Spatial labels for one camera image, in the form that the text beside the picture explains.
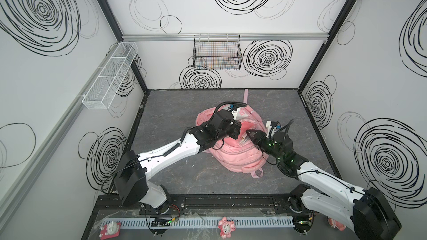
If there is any pink student backpack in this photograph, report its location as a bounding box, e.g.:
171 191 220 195
205 106 267 179

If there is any clear plastic pen case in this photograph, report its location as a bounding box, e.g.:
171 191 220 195
236 132 250 147

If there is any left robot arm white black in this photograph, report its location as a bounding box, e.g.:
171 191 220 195
113 106 241 213

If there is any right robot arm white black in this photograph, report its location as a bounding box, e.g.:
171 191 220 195
246 130 402 240

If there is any pink toy right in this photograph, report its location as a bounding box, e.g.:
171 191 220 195
328 218 346 231

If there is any pink plush toy centre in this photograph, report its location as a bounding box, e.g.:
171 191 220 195
218 217 236 239

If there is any pink white toy left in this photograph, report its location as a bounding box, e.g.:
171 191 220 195
99 221 121 240

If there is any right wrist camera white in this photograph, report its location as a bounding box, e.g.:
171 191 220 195
266 121 281 138

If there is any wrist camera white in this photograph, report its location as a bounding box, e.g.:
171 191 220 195
228 104 248 121
266 121 281 138

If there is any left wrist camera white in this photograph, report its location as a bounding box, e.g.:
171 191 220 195
228 104 248 121

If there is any black wire wall basket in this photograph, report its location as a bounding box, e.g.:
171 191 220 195
192 34 243 71

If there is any white slotted cable duct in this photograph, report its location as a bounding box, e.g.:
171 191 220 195
100 216 295 230

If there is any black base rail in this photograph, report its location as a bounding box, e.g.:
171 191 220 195
94 193 313 216

